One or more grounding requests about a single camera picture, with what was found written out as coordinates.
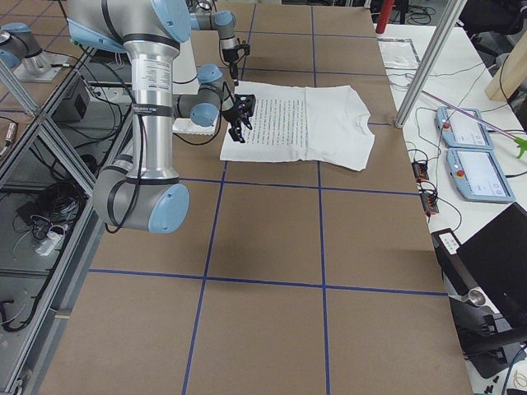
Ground grey aluminium frame post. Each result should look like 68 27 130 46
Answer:
394 0 467 128

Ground white long-sleeve printed shirt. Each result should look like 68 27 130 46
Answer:
220 81 375 171

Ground upper blue teach pendant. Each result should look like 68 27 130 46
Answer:
435 106 494 151

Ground wooden beam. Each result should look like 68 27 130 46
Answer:
485 0 527 102

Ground black monitor stand base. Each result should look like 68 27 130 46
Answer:
449 298 526 379

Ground black laptop computer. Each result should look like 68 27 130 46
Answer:
431 202 526 328

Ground red cylinder post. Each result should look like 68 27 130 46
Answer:
375 0 395 34

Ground orange black circuit board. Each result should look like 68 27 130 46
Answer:
412 160 430 183

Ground third grey robot base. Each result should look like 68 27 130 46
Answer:
1 22 57 82

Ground purple grabber stick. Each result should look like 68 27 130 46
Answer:
421 91 527 159

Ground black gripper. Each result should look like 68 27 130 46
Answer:
222 94 255 143
222 39 250 86

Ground clear plastic bag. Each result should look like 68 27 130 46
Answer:
378 38 421 70

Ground lower blue teach pendant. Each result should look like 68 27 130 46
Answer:
446 148 515 203

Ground blue teach pendant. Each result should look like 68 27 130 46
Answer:
446 148 515 203
435 106 494 151

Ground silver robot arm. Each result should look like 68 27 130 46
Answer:
67 1 255 234
173 1 250 87

